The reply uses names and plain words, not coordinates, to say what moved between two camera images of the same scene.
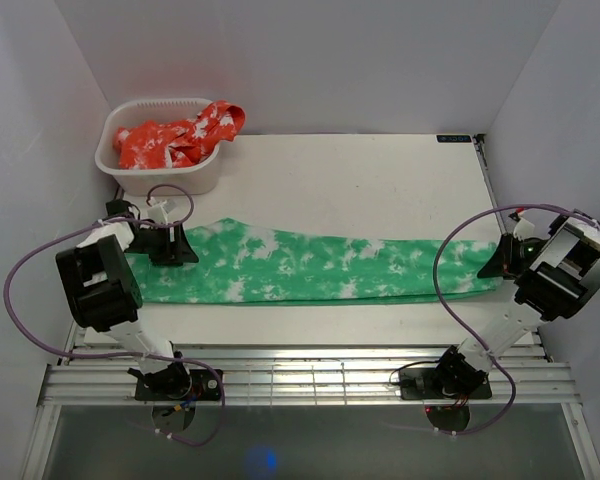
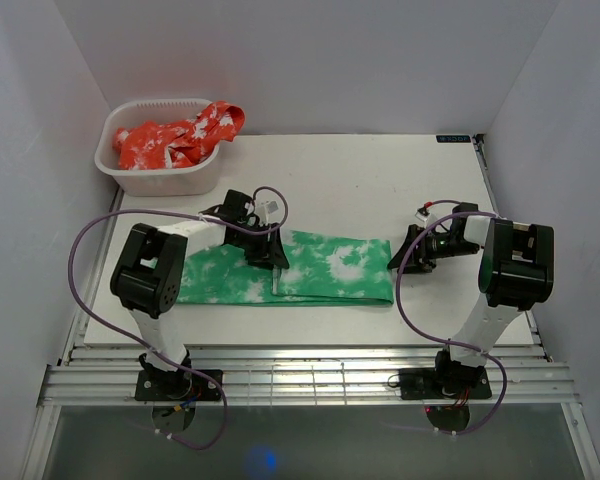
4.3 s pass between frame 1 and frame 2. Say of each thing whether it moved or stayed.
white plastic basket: stayed
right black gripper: moved
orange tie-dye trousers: stayed
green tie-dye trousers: moved
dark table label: stayed
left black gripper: moved
